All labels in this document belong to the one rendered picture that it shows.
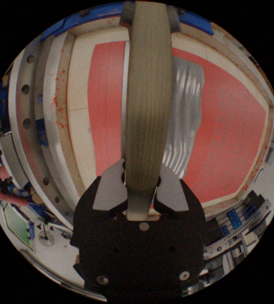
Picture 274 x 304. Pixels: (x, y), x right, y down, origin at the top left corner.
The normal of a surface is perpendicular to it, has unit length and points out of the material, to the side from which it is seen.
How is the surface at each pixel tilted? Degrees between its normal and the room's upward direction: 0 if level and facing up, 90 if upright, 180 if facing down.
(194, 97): 32
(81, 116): 0
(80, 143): 0
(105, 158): 0
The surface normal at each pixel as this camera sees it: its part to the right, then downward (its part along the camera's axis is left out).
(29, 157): 1.00, 0.05
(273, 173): -1.00, -0.05
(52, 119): -0.03, 0.45
